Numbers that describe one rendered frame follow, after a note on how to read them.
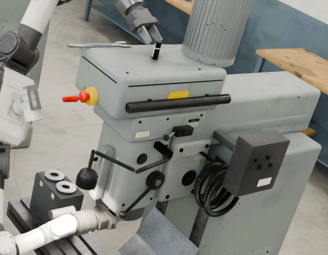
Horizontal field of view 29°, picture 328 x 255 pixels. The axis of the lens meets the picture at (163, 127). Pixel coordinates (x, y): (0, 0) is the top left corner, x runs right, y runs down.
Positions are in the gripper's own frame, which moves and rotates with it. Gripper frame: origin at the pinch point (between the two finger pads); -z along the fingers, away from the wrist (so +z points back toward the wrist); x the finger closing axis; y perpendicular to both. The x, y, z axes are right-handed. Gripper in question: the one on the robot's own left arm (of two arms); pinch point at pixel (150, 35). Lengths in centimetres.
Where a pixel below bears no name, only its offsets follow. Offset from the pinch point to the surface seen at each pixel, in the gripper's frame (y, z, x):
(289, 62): -145, 37, -385
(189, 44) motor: 1.1, -6.7, -15.5
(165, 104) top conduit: -4.4, -24.3, 8.7
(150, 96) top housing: -5.1, -19.7, 11.8
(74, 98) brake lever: -27.0, -4.0, 19.9
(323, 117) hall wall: -180, -19, -450
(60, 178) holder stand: -90, -10, -12
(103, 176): -43, -29, 11
